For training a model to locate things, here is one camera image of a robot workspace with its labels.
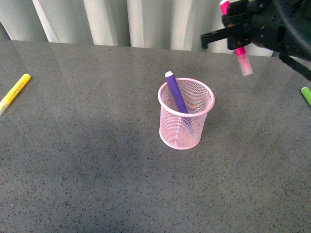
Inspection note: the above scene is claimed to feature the pink mesh pen cup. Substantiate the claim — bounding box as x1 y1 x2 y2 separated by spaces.
158 78 215 150

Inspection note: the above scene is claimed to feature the purple marker pen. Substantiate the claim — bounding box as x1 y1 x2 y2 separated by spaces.
165 71 194 135

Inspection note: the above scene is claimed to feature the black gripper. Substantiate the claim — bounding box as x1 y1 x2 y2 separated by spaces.
201 0 311 80

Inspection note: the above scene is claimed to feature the grey pleated curtain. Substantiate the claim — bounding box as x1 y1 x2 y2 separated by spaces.
0 0 311 59

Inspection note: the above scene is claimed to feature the yellow highlighter pen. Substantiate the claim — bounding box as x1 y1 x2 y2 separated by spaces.
0 74 31 115

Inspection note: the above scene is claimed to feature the pink highlighter pen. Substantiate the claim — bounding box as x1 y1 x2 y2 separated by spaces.
219 0 253 76

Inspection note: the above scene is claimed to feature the green highlighter pen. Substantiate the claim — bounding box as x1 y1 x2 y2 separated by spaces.
301 87 311 107

